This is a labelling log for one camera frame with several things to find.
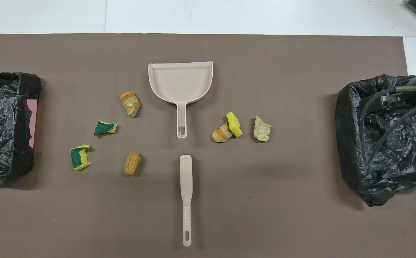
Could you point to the thick yellow sponge piece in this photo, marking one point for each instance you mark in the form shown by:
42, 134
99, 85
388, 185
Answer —
234, 123

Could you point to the small striped croissant piece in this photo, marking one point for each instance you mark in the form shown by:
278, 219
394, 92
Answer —
220, 135

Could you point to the beige plastic dustpan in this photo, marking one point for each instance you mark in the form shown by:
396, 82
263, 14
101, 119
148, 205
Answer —
179, 82

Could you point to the beige hand brush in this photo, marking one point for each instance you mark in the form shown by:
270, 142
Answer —
185, 175

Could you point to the long striped croissant piece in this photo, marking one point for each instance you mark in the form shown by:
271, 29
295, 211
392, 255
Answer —
129, 102

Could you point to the brown bread chunk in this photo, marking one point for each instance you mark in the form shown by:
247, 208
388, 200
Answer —
132, 163

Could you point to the wedge green yellow sponge piece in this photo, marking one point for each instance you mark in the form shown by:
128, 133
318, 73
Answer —
103, 128

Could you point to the notched green yellow sponge piece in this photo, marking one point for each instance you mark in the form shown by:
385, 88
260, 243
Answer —
77, 159

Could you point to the black trash bag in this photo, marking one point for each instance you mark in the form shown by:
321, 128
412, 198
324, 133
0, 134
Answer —
391, 172
0, 143

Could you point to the pink bin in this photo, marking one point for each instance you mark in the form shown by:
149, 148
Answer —
32, 122

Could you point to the brown table mat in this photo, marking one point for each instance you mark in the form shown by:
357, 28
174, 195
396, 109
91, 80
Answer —
265, 71

